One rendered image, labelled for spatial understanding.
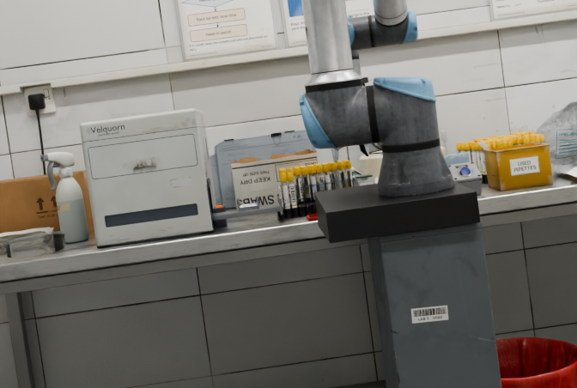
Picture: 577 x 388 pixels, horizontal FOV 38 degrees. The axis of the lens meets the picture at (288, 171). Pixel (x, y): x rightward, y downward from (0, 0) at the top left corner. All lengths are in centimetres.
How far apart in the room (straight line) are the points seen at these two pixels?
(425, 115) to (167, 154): 66
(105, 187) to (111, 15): 81
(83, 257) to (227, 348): 84
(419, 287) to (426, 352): 13
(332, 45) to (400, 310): 53
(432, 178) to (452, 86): 108
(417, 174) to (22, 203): 120
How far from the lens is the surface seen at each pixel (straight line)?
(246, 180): 228
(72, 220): 226
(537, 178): 213
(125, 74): 262
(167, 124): 199
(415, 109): 163
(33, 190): 240
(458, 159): 216
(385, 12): 190
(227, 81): 263
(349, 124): 164
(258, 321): 269
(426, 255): 162
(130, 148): 200
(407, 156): 164
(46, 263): 202
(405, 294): 163
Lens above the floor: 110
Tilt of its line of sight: 3 degrees down
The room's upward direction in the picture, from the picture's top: 8 degrees counter-clockwise
